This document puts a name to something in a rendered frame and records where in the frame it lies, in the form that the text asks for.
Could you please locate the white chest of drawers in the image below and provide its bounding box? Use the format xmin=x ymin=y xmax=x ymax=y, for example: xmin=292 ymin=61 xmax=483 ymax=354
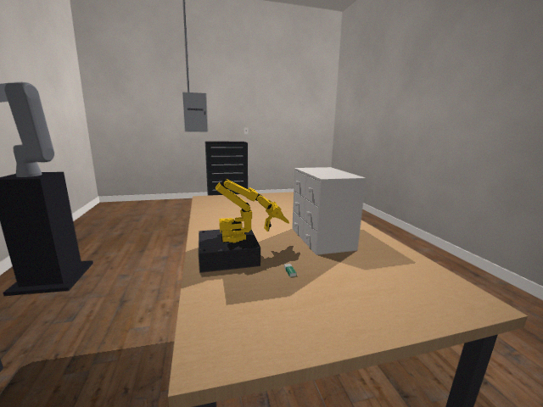
xmin=293 ymin=167 xmax=366 ymax=255

